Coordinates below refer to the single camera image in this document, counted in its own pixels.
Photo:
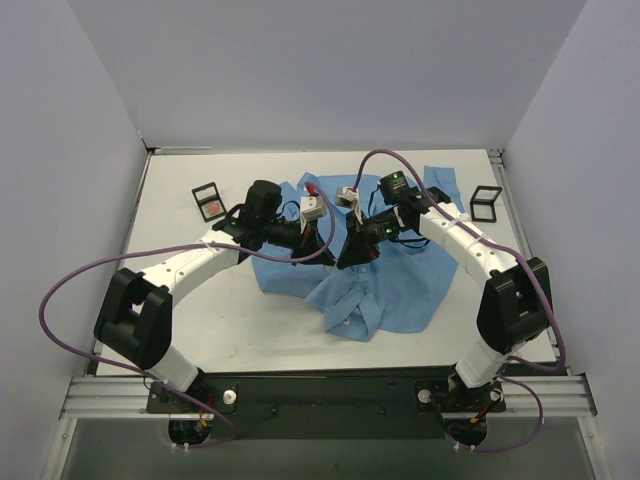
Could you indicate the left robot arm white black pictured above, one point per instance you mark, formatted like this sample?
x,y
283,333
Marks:
x,y
135,319

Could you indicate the right black rectangular frame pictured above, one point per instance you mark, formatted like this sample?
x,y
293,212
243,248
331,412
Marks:
x,y
483,203

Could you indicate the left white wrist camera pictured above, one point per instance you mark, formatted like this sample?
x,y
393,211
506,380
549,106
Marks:
x,y
312,207

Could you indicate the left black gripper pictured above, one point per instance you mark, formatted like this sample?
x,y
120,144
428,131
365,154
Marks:
x,y
307,240

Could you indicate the red maple leaf brooch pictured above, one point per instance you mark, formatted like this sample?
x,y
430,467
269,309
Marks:
x,y
214,208

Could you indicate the left black rectangular frame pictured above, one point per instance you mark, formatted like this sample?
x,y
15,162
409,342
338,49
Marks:
x,y
203,195

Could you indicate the black rectangular frame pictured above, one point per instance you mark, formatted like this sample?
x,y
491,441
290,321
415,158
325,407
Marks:
x,y
483,203
203,195

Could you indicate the aluminium front rail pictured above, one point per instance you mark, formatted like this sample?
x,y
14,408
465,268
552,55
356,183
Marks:
x,y
131,397

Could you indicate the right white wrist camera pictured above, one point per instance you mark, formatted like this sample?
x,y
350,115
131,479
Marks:
x,y
348,197

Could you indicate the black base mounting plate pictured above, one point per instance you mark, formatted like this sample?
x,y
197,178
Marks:
x,y
332,425

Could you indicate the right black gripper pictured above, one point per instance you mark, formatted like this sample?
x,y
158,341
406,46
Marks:
x,y
361,235

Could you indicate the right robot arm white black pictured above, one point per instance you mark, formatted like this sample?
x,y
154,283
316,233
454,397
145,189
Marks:
x,y
515,306

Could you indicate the blue button-up shirt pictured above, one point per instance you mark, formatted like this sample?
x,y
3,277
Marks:
x,y
399,292

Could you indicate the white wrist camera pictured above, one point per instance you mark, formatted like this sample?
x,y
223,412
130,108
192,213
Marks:
x,y
348,197
312,207

